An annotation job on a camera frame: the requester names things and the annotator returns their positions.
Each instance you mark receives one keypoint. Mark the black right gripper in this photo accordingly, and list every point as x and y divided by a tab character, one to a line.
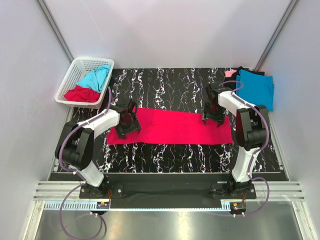
220	117

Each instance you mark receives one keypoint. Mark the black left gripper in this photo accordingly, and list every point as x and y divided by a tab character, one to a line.
134	126

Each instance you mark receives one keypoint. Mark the red t-shirt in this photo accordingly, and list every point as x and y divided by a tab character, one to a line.
174	127

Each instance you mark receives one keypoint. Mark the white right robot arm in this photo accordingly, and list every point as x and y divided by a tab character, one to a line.
252	131

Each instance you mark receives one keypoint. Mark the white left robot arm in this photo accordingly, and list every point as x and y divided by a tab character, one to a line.
75	147

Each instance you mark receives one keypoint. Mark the folded black t-shirt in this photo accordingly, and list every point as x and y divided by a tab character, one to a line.
231	80

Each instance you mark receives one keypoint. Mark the folded pink t-shirt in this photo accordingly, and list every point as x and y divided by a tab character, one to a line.
229	73

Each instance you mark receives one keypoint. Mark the folded blue t-shirt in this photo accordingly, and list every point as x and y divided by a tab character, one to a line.
257	89

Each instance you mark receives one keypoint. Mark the red shirt in basket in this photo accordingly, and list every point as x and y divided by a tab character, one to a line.
82	94

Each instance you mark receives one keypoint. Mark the light blue shirt in basket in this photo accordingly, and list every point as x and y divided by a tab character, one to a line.
96	79

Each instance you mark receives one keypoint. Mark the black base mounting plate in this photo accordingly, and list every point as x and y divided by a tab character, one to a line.
168	190

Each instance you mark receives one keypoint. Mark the white plastic laundry basket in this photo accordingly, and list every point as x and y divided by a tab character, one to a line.
78	69

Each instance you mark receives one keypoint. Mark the aluminium frame rail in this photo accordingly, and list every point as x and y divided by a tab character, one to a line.
66	195

